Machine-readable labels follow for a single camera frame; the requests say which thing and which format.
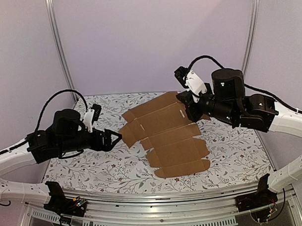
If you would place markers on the floral patterned table mat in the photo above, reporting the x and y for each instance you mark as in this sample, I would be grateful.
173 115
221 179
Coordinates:
236 156

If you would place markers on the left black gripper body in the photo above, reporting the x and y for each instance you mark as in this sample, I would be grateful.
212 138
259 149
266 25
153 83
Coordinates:
98 145

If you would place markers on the brown cardboard box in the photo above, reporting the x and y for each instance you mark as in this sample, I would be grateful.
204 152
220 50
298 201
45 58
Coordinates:
162 127

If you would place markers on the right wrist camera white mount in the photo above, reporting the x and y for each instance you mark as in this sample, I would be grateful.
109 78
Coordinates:
191 82

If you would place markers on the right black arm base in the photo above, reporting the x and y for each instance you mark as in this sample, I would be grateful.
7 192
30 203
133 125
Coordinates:
261 197

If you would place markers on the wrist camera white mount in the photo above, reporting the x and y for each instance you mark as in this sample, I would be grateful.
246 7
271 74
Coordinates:
191 82
91 116

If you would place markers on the left aluminium corner post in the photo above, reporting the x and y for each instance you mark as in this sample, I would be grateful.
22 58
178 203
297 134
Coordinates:
56 36

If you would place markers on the right aluminium corner post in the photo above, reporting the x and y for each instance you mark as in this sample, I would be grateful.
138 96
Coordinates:
251 35

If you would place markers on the aluminium front rail frame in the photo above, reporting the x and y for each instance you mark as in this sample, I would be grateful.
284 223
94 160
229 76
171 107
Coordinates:
208 207

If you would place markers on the aluminium corner post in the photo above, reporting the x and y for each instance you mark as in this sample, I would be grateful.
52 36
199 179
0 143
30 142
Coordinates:
251 35
56 36

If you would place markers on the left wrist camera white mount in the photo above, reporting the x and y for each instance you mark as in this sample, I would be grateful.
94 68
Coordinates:
91 116

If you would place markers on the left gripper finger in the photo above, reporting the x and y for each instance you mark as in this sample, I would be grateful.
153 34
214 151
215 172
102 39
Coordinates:
113 136
111 144

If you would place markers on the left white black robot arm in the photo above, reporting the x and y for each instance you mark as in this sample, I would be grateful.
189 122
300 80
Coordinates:
68 133

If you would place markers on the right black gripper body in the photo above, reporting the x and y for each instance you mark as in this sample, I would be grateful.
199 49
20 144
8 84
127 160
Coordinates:
194 107

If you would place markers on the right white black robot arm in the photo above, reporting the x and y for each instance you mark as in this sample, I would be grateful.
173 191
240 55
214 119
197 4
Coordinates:
225 100

